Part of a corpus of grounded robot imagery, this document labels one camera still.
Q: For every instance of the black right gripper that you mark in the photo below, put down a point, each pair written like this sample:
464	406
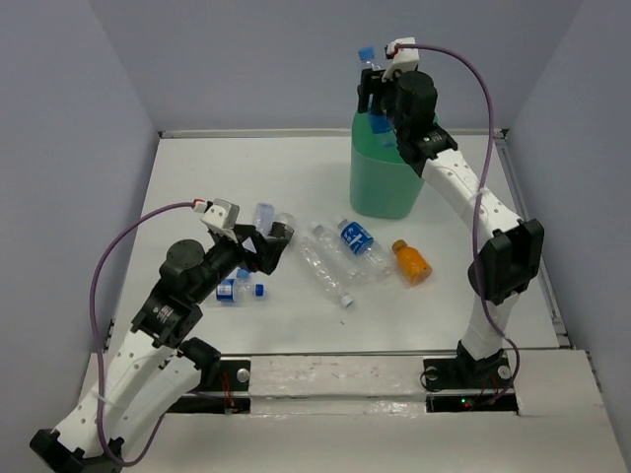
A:
372	82

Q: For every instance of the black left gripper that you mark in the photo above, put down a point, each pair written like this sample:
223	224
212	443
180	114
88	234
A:
269	249

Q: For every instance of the blue-cap blue-label water bottle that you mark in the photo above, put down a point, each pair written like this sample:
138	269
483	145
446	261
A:
371	61

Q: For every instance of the clear ribbed bottle white cap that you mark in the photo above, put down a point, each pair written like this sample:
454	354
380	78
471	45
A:
331	285

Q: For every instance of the white-cap blue-label drink bottle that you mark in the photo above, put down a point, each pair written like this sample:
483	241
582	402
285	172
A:
363	247

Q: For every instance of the small orange juice bottle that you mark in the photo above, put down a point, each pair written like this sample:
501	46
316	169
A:
410	262

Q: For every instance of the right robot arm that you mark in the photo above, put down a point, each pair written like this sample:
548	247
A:
506	248

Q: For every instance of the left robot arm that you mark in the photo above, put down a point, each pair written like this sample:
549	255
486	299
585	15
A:
158	360

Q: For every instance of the green plastic bin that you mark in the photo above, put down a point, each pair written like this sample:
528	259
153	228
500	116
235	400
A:
382	185

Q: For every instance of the clear bottle blue cap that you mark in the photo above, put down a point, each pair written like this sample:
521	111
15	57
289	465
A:
263	217

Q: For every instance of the black-label clear bottle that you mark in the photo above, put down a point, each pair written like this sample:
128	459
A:
283	226

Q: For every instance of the small blue-label bottle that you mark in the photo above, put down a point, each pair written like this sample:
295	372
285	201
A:
239	290

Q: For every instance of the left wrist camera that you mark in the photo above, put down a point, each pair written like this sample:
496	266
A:
219	215

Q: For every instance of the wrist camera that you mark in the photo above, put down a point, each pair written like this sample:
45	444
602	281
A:
401	57
219	215

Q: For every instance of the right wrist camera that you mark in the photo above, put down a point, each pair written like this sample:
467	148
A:
401	57

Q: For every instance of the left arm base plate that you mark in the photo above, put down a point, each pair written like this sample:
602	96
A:
222	390

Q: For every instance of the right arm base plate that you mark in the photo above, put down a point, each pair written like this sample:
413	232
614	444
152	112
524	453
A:
448	391

